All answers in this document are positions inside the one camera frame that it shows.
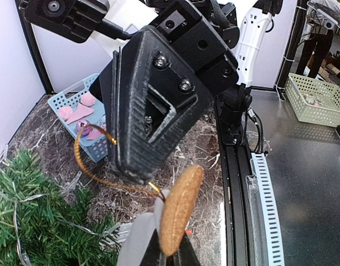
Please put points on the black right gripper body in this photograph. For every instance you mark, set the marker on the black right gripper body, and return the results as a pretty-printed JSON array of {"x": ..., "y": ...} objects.
[{"x": 196, "y": 42}]

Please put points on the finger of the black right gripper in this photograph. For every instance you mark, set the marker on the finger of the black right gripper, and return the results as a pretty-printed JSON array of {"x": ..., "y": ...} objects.
[
  {"x": 117, "y": 110},
  {"x": 160, "y": 99}
]

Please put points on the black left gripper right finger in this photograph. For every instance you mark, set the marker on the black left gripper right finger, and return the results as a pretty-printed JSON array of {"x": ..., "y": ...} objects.
[{"x": 185, "y": 255}]

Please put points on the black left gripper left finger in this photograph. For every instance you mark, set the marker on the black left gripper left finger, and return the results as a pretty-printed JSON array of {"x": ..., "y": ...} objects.
[{"x": 143, "y": 228}]

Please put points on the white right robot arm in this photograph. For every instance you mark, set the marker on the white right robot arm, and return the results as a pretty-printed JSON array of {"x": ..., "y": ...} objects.
[{"x": 236, "y": 50}]

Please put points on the small green christmas tree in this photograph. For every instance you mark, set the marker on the small green christmas tree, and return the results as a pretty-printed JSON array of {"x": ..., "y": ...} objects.
[{"x": 48, "y": 216}]

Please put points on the pink bow ornament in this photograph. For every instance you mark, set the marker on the pink bow ornament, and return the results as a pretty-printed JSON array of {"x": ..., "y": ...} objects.
[{"x": 81, "y": 111}]

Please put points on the blue plastic basket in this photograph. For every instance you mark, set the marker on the blue plastic basket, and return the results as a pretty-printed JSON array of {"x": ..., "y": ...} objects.
[{"x": 93, "y": 143}]

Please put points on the green storage crate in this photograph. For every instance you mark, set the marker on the green storage crate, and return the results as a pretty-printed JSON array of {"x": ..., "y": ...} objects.
[{"x": 314, "y": 101}]

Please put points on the white cable duct strip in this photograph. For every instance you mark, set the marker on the white cable duct strip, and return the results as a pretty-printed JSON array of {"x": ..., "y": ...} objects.
[{"x": 275, "y": 251}]

